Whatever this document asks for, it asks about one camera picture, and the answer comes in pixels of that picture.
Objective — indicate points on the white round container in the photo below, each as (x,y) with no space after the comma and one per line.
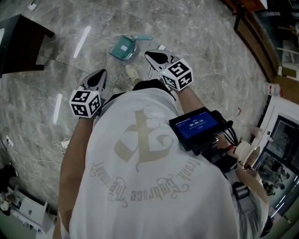
(245,151)

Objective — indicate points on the black shorts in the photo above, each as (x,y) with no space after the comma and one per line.
(149,84)

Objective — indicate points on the brown cardboard sheet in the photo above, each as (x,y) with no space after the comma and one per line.
(288,89)

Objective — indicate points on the white framed glass cabinet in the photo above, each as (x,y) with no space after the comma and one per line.
(278,149)

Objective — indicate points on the white low cabinet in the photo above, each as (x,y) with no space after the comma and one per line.
(30,207)

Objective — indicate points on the teal plastic dustpan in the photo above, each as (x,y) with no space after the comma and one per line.
(121,49)

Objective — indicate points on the white jar red label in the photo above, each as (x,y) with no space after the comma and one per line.
(272,89)

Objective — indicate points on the person's left forearm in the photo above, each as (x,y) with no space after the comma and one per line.
(74,144)

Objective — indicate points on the white power strip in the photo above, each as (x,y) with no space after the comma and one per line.
(32,6)
(162,47)

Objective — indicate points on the brown wooden frame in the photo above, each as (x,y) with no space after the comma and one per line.
(254,44)

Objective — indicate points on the person's right forearm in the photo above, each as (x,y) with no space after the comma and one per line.
(190,100)

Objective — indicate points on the black screen device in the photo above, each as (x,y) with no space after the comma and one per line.
(194,127)

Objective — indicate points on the brown wooden desk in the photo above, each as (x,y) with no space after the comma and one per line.
(21,46)

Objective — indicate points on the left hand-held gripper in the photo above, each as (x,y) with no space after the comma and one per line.
(85,103)

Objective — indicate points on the white printed t-shirt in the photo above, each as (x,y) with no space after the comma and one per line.
(140,198)

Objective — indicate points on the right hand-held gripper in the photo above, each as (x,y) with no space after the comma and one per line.
(178,74)

